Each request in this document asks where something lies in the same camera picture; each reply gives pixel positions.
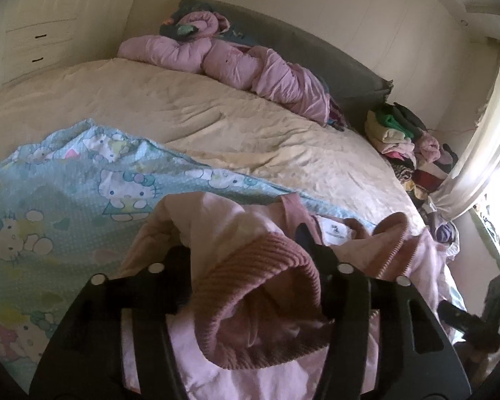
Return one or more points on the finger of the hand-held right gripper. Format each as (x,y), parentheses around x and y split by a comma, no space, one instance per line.
(471,327)

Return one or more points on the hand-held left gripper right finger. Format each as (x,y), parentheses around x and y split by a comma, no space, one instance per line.
(318,256)

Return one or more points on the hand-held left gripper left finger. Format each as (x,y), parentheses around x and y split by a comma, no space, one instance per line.
(179,275)

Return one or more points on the pink puffer jacket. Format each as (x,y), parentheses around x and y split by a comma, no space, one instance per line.
(254,266)

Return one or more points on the pile of folded clothes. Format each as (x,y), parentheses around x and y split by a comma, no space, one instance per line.
(404,146)

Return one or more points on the white plastic bag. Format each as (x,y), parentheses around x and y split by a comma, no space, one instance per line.
(446,235)

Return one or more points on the blue cartoon printed blanket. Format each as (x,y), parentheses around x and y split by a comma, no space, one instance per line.
(66,200)

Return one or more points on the cream curtain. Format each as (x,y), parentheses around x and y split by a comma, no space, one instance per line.
(479,150)

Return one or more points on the cream bed sheet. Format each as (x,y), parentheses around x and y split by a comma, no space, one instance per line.
(191,104)

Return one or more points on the grey bed headboard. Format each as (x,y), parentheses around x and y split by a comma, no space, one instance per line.
(316,54)

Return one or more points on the pink rolled duvet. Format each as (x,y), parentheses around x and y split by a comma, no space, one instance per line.
(233,62)

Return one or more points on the small teal cloth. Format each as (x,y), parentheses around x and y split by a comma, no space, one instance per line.
(186,30)

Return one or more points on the cream wardrobe with drawers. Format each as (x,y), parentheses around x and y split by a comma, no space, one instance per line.
(46,16)

